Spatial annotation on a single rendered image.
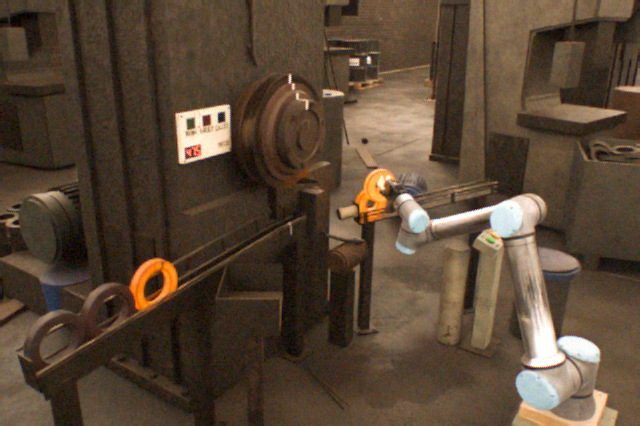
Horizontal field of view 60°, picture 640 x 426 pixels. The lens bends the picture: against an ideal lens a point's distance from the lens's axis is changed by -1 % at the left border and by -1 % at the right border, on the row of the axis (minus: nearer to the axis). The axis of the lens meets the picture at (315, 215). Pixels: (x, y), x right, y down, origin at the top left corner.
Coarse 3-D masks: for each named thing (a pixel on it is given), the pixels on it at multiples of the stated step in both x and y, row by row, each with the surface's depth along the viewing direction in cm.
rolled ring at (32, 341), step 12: (60, 312) 160; (36, 324) 155; (48, 324) 156; (72, 324) 163; (84, 324) 166; (36, 336) 154; (72, 336) 167; (84, 336) 167; (24, 348) 154; (36, 348) 154; (72, 348) 166; (36, 360) 155; (48, 360) 161
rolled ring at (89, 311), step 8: (104, 288) 170; (112, 288) 172; (120, 288) 175; (128, 288) 178; (88, 296) 169; (96, 296) 168; (104, 296) 170; (120, 296) 179; (128, 296) 178; (88, 304) 167; (96, 304) 168; (128, 304) 179; (88, 312) 167; (96, 312) 169; (128, 312) 180; (88, 320) 167; (120, 320) 179; (88, 328) 168; (96, 328) 170; (104, 328) 176; (96, 336) 171; (104, 336) 173
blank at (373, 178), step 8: (368, 176) 257; (376, 176) 256; (384, 176) 258; (392, 176) 260; (368, 184) 256; (376, 184) 258; (368, 192) 257; (376, 192) 259; (376, 200) 260; (384, 200) 262
